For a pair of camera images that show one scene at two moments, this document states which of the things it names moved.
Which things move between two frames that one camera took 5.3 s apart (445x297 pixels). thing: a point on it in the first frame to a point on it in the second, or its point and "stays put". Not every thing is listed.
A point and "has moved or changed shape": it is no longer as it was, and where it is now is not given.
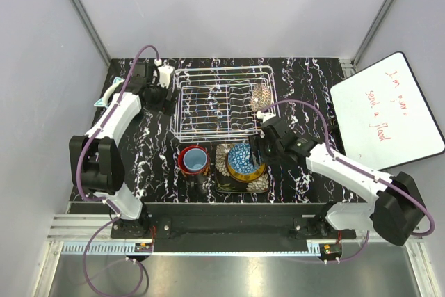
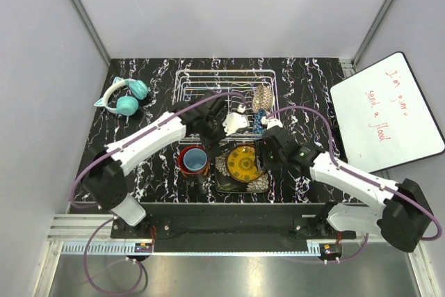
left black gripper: (165, 106) to (213, 146)
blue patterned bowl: (239, 159) has moved or changed shape
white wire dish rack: (213, 105) stays put
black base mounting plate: (165, 220) stays put
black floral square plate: (225, 183) stays put
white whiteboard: (384, 118) stays put
